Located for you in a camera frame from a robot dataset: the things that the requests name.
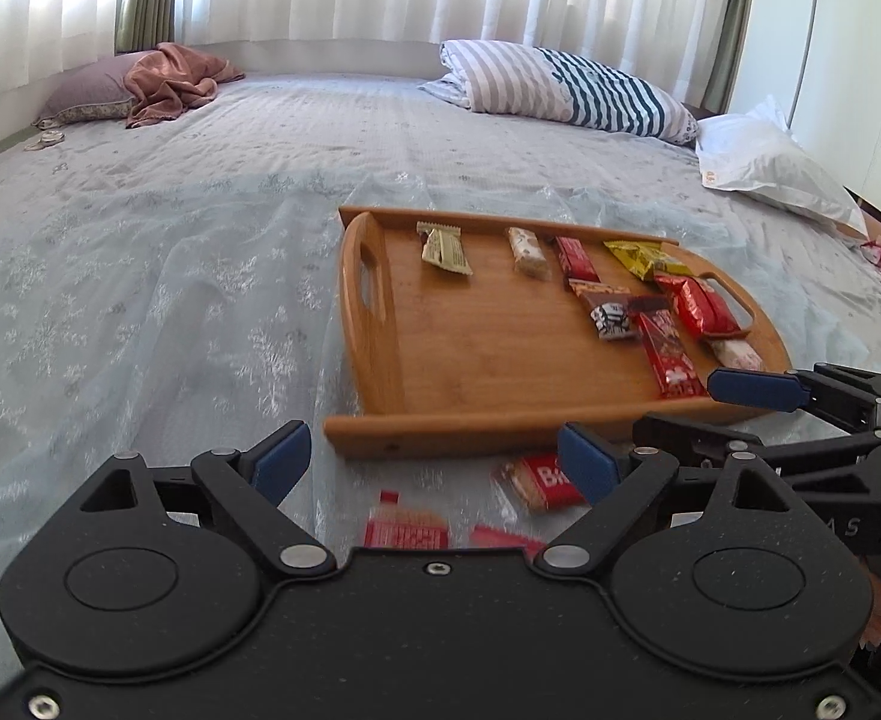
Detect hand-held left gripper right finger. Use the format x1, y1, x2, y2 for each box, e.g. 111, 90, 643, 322
534, 421, 802, 582

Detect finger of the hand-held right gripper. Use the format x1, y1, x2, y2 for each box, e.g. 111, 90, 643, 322
706, 364, 881, 432
631, 412, 881, 466

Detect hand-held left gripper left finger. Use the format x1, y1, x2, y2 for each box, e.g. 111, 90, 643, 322
76, 420, 337, 582

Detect pale pink snack packet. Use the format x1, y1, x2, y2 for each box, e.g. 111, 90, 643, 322
706, 337, 766, 374

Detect red biscuit packet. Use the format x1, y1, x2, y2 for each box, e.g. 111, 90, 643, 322
492, 452, 590, 515

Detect long red snack bar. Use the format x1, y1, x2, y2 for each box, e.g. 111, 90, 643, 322
636, 307, 708, 398

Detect glossy red snack packet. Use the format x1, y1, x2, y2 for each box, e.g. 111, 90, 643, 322
654, 274, 751, 338

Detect dark red chocolate packet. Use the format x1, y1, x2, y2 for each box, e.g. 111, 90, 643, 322
471, 525, 550, 557

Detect red striped snack packet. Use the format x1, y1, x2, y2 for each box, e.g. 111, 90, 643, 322
365, 491, 449, 548

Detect wooden tray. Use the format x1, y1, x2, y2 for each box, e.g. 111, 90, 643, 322
324, 206, 794, 460

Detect brown snack packet white end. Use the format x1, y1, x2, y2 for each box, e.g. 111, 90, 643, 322
568, 279, 637, 344

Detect yellow snack packet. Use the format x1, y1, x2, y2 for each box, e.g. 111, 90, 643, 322
604, 240, 693, 282

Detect small dark red snack bar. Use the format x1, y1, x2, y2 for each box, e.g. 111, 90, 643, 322
555, 236, 603, 290

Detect clear nougat bar packet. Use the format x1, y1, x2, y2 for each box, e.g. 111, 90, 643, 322
507, 227, 550, 280

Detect beige wafer packet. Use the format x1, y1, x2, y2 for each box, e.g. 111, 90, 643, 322
416, 221, 474, 276

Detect person's right hand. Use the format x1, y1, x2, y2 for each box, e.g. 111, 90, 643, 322
861, 562, 881, 652

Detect white pillow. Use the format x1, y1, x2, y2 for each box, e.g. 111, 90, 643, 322
696, 95, 869, 237

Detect white wardrobe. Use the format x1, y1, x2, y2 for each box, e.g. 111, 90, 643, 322
726, 0, 881, 241

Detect striped pillow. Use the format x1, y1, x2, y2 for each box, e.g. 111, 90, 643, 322
418, 40, 700, 143

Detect pink blanket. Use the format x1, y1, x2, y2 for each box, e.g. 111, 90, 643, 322
124, 43, 247, 130

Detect purple pillow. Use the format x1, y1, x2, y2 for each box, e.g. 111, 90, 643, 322
33, 52, 157, 127

